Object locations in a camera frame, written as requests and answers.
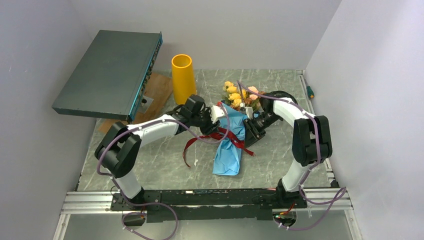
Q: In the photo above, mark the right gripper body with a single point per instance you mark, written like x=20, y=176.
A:
x=256, y=126

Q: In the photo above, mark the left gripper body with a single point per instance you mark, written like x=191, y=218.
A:
x=204, y=121

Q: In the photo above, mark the red ribbon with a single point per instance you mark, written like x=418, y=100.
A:
x=240, y=144

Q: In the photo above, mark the artificial flower bunch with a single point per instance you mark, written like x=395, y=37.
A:
x=236, y=97

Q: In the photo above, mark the blue wrapping paper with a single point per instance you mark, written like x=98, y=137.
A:
x=228, y=156

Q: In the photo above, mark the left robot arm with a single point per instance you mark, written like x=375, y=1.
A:
x=118, y=150

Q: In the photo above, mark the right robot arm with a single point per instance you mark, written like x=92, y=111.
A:
x=311, y=140

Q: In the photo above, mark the yellow vase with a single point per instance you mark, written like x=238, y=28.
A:
x=183, y=78

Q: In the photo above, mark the wooden board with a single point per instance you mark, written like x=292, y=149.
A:
x=157, y=92

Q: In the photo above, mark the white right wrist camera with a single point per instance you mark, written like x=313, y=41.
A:
x=247, y=110

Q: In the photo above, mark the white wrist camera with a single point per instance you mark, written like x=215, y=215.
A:
x=247, y=110
x=217, y=112

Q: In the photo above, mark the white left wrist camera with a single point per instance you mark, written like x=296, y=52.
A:
x=217, y=112

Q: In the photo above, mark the metal switch stand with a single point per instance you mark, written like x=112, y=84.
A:
x=145, y=101

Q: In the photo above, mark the green handled screwdriver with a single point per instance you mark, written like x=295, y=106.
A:
x=309, y=90

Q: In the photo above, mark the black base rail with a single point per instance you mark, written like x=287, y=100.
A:
x=211, y=204

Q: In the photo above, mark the grey network switch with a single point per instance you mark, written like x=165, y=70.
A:
x=110, y=80

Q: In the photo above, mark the aluminium frame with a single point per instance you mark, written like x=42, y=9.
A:
x=99, y=202

